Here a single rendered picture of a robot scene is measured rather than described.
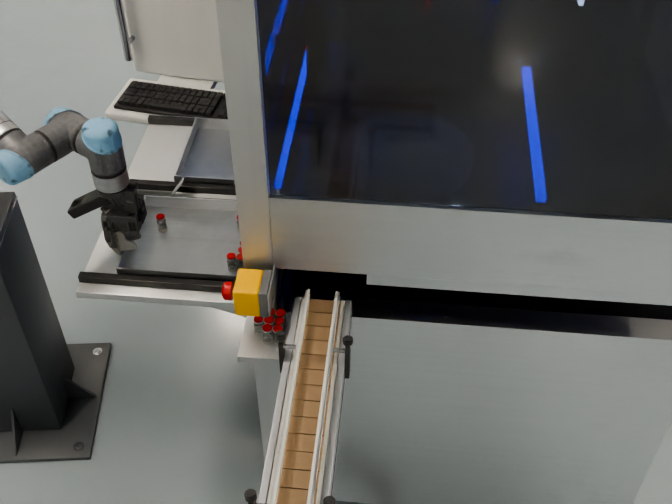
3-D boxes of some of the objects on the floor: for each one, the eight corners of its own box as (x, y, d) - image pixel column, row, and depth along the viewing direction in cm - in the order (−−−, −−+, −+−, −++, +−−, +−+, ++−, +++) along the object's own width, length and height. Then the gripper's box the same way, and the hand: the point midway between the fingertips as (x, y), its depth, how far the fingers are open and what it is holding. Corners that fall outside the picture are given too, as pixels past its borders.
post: (293, 494, 255) (237, -362, 109) (291, 512, 251) (228, -354, 105) (272, 492, 256) (187, -363, 110) (269, 510, 251) (176, -355, 106)
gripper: (129, 199, 181) (144, 269, 196) (140, 172, 188) (154, 243, 203) (90, 196, 182) (107, 267, 197) (102, 170, 188) (118, 240, 203)
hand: (118, 250), depth 199 cm, fingers closed, pressing on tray
